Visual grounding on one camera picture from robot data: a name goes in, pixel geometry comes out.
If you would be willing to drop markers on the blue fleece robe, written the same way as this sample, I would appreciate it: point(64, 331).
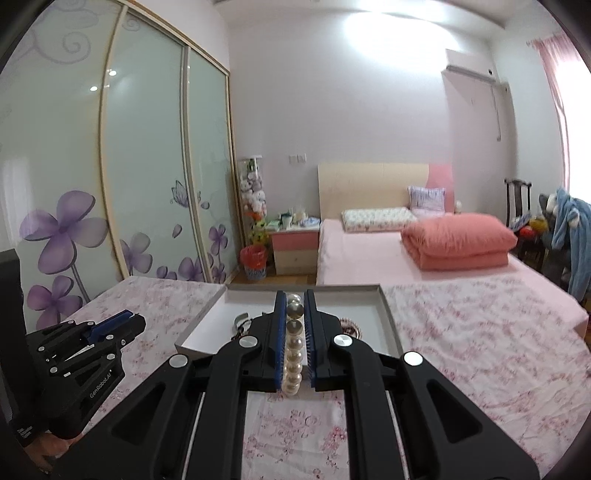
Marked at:
point(572, 240)

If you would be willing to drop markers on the white air conditioner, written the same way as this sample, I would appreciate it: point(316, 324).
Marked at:
point(468, 67)

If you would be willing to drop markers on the flower print sliding wardrobe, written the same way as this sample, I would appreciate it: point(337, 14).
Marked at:
point(138, 161)

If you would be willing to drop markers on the folded salmon quilt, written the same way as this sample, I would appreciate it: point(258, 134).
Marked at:
point(457, 240)

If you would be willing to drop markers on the purple patterned pillow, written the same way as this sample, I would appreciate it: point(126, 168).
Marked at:
point(427, 201)

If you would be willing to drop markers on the red waste basket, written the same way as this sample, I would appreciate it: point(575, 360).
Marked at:
point(254, 263)

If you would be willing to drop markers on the blue tissue pack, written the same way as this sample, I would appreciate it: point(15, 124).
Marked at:
point(309, 222)

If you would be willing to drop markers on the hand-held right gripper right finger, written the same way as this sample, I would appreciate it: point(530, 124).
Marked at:
point(311, 341)

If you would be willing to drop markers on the white mug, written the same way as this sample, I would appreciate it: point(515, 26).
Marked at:
point(286, 222)

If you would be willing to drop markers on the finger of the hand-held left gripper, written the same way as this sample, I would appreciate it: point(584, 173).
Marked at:
point(111, 323)
point(87, 357)

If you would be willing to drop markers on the dark wooden chair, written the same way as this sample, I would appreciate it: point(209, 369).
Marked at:
point(517, 198)

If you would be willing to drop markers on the grey shallow cardboard box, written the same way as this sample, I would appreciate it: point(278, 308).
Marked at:
point(369, 314)

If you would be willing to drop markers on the beige wooden headboard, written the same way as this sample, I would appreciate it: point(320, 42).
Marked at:
point(369, 184)

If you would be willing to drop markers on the person's left hand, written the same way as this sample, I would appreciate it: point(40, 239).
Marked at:
point(48, 450)

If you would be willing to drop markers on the pink floral bedsheet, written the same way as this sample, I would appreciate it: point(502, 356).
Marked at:
point(461, 346)

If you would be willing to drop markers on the colourful toys on chair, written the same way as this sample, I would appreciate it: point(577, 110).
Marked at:
point(531, 226)

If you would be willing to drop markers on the white pipe cover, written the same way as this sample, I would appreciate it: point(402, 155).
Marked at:
point(501, 110)

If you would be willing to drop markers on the clear tube of plush toys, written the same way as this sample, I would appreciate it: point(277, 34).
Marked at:
point(253, 198)

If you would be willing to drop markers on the pink and beige nightstand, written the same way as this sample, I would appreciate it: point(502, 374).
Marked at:
point(295, 251)

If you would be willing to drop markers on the pink curtain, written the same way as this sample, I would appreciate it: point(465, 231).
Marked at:
point(558, 92)

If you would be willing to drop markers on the white floral pillow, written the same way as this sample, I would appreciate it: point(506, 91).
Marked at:
point(376, 219)

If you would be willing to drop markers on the pink headboard panel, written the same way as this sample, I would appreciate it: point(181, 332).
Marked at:
point(441, 177)

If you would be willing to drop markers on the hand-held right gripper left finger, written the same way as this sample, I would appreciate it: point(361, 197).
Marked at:
point(280, 341)

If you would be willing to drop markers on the white wall switch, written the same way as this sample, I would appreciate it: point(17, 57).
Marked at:
point(298, 158)

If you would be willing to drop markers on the plain pink bed sheet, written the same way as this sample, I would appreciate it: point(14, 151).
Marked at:
point(364, 258)

